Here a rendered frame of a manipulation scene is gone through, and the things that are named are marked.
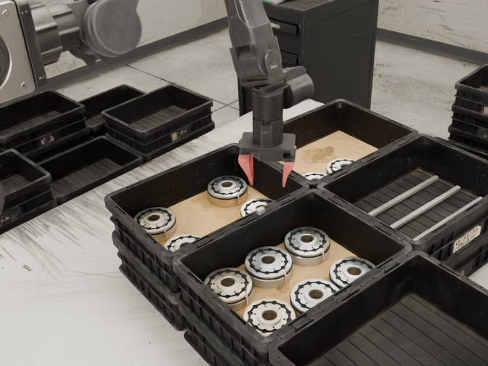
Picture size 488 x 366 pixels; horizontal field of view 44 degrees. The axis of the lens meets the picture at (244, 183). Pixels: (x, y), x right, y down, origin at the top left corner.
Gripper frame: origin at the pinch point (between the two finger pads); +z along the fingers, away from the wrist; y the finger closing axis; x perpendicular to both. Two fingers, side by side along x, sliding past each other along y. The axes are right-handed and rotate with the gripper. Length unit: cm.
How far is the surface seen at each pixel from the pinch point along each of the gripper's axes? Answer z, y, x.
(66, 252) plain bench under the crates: 37, 56, -19
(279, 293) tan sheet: 23.5, -3.1, 6.7
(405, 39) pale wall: 95, -76, -367
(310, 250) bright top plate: 20.2, -9.1, -4.1
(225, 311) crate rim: 13.8, 5.6, 22.5
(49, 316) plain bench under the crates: 38, 51, 5
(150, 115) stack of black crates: 57, 67, -143
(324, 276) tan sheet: 23.2, -12.4, 0.6
